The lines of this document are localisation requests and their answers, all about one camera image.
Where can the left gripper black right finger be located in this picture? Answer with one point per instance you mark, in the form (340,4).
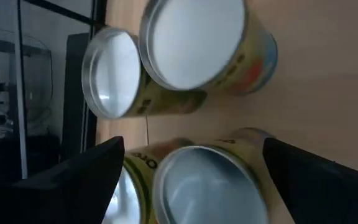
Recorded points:
(328,193)

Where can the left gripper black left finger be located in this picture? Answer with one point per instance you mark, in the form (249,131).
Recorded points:
(57,193)

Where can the yellow can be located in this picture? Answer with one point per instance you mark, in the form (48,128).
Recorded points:
(141,165)

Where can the green label can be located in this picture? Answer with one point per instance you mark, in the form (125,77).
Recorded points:
(210,193)

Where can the orange pineapple label can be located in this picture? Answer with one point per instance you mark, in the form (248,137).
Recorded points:
(113,74)

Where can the blue berries label can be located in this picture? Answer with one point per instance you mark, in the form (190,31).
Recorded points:
(197,43)

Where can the black aluminium rig frame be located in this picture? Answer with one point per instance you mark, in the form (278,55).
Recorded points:
(99,12)

